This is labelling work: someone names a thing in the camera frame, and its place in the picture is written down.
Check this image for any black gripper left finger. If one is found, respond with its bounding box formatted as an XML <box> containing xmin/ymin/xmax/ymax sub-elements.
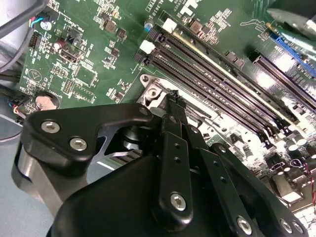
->
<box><xmin>19</xmin><ymin>90</ymin><xmax>194</xmax><ymax>232</ymax></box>

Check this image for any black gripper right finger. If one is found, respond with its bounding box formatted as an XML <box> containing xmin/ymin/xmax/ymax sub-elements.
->
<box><xmin>176</xmin><ymin>95</ymin><xmax>310</xmax><ymax>237</ymax></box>

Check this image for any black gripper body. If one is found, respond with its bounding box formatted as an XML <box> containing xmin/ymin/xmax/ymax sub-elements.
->
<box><xmin>49</xmin><ymin>153</ymin><xmax>233</xmax><ymax>237</ymax></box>

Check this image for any metal locking lever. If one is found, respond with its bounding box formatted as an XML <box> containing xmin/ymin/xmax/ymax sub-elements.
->
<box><xmin>153</xmin><ymin>81</ymin><xmax>213</xmax><ymax>119</ymax></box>

